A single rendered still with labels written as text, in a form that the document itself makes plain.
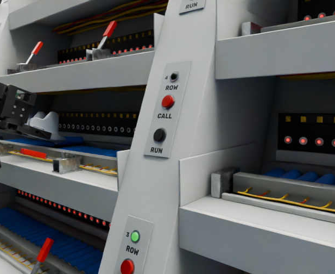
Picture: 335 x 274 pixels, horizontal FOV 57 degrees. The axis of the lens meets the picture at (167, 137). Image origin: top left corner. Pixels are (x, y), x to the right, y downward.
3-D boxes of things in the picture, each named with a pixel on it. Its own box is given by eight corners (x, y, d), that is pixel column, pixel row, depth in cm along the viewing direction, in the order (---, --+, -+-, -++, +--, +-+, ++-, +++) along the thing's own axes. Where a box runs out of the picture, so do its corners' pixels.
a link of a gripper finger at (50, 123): (78, 119, 65) (36, 104, 58) (71, 145, 64) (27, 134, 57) (70, 119, 67) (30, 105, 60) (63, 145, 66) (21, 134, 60)
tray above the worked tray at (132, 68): (156, 83, 42) (154, -21, 41) (-15, 96, 81) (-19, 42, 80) (227, 88, 58) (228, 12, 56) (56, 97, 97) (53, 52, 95)
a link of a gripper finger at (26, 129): (55, 132, 60) (9, 119, 54) (53, 140, 60) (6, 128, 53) (44, 132, 63) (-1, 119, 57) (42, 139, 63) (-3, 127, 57)
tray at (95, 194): (119, 226, 39) (117, 151, 38) (-41, 168, 77) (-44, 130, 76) (206, 191, 54) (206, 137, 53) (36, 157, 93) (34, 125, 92)
